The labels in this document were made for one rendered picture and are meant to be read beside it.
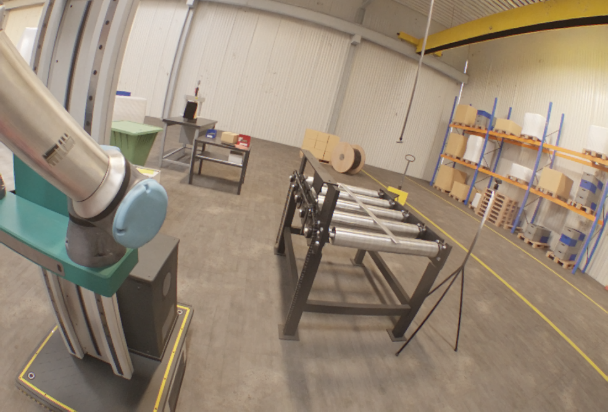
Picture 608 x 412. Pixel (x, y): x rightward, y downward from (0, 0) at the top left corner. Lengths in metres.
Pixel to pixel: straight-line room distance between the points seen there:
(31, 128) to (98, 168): 0.11
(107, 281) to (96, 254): 0.06
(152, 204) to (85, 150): 0.14
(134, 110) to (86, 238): 7.64
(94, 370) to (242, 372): 0.88
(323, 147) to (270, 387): 8.53
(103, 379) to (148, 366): 0.24
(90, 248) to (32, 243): 0.19
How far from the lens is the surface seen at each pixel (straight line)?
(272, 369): 1.83
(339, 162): 8.72
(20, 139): 0.35
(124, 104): 8.06
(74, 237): 0.60
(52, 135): 0.35
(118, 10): 0.73
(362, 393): 1.92
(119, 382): 1.36
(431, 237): 2.14
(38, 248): 0.70
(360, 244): 1.62
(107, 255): 0.60
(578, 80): 11.51
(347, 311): 1.97
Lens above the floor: 1.49
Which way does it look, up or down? 14 degrees down
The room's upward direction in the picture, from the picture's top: 15 degrees clockwise
